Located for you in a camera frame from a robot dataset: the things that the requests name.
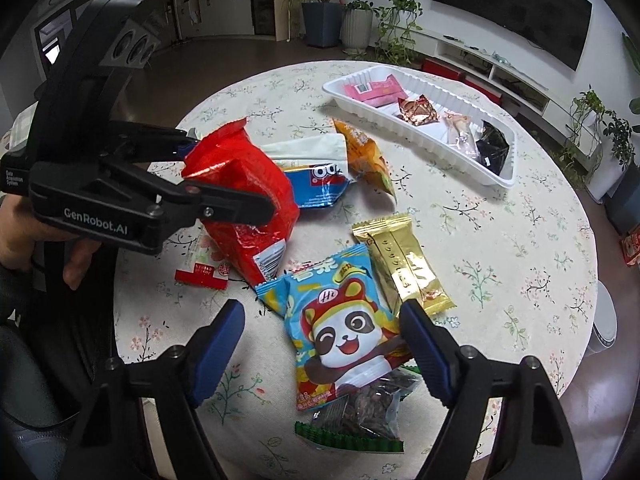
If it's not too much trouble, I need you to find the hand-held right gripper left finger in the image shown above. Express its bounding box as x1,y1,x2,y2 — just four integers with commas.
59,298,247,480

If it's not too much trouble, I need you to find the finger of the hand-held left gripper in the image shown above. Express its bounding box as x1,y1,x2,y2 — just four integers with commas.
149,174,277,242
104,120,202,167

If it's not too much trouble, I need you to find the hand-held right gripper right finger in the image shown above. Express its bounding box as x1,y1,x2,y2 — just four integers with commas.
399,299,582,480

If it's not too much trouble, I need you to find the large red snack bag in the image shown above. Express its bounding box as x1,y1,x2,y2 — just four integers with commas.
181,117,301,286

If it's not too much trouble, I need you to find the small red green packet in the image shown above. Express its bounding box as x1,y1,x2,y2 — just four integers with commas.
174,237,230,290

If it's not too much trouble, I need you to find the clear green-edged seed packet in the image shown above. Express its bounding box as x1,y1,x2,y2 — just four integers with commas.
294,366,423,453

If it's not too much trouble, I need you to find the blue panda snack packet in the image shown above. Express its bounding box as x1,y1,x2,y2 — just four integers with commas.
255,242,416,411

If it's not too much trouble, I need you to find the gold snack packet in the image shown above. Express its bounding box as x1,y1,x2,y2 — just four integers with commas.
351,213,455,317

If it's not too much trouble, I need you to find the blue cookie packet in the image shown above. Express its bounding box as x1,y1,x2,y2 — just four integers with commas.
280,160,351,209

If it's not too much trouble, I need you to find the white pale green packet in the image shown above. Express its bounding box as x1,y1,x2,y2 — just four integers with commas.
262,134,347,171

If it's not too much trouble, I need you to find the orange snack packet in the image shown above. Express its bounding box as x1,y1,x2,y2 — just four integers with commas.
332,119,398,206

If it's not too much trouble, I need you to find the pink snack bar packet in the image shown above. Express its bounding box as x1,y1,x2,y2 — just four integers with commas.
344,81,386,107

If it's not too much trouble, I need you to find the salmon pink small packet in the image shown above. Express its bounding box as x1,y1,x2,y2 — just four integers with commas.
372,74,406,109

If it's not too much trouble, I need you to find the black snack packet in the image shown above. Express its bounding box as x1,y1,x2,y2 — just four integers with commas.
472,120,512,177

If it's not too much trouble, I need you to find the white plastic tray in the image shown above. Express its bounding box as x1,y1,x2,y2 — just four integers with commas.
322,64,517,189

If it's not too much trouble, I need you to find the small red crinkled packet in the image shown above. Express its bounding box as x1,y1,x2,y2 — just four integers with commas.
397,94,442,127

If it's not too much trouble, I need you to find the translucent pinkish white packet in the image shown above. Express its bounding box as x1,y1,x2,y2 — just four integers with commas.
442,110,482,156

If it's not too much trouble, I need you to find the person's left hand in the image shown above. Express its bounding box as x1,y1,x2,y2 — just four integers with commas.
0,195,103,291

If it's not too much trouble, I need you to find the white round stool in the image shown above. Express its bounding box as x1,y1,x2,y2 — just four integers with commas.
585,280,617,356

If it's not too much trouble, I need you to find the slender tree in blue pot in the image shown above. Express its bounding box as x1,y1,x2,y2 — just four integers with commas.
285,0,351,48

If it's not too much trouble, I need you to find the plant in ribbed white pot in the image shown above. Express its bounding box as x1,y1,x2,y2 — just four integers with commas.
341,0,376,56

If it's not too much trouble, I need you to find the red bag on floor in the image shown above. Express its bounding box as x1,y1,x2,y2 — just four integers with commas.
620,225,640,266

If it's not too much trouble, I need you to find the trailing pothos plant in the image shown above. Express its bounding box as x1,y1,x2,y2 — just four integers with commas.
372,0,426,68

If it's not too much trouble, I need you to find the broad leaf plant blue pot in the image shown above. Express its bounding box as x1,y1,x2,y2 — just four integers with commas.
605,32,640,233

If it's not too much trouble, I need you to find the red storage box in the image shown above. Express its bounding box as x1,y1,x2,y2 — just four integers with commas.
421,57,463,81

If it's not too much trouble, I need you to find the white television cabinet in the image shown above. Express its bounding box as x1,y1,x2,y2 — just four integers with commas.
415,34,566,121

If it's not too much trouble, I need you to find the trailing plant on cabinet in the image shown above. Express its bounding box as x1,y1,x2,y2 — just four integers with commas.
562,90,608,186

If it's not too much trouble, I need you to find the bushy plant in white pot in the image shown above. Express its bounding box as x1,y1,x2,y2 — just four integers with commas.
585,110,640,201

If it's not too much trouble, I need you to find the black flat television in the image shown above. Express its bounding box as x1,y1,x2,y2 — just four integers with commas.
431,0,593,72

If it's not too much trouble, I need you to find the white wall cabinet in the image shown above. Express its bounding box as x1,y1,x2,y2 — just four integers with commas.
172,0,256,41

